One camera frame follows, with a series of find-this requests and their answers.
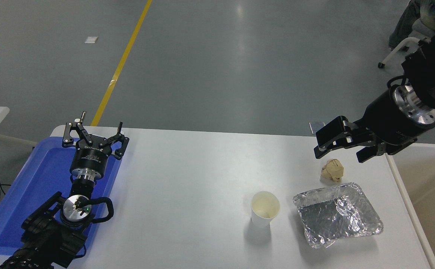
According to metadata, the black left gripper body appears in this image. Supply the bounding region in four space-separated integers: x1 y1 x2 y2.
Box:
70 143 114 175

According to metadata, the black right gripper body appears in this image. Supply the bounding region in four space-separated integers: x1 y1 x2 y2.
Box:
356 89 418 155

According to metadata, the white paper cup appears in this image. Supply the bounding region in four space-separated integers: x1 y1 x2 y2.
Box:
251 191 281 228

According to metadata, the crumpled tan paper ball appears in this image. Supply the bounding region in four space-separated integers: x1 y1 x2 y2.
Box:
321 159 344 183

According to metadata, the blue plastic tray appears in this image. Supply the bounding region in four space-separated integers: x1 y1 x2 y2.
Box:
0 136 124 256

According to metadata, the large pale bin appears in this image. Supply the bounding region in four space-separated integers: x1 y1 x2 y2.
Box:
385 143 435 269

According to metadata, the silver foil tray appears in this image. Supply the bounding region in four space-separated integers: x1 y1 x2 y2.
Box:
293 182 384 249

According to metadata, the white wheeled chair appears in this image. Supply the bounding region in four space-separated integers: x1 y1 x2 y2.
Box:
377 19 435 69

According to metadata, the seated person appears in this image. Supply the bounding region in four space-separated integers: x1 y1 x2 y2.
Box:
389 0 435 51

